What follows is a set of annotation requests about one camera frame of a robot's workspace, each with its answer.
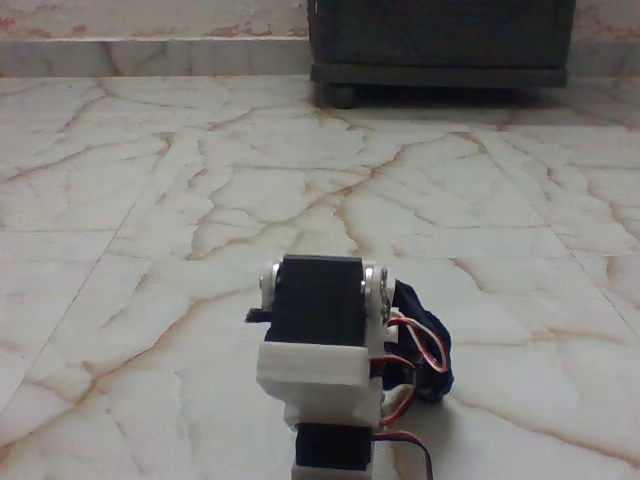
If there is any dark blue cloth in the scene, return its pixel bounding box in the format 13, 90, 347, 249
243, 278, 455, 404

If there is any round dark cabinet foot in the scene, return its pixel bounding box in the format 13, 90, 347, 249
327, 85, 357, 110

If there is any red white black servo cable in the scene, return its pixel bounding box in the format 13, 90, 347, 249
372, 353, 420, 429
387, 319, 450, 375
372, 431, 434, 480

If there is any dark wooden cabinet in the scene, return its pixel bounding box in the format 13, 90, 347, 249
305, 0, 577, 91

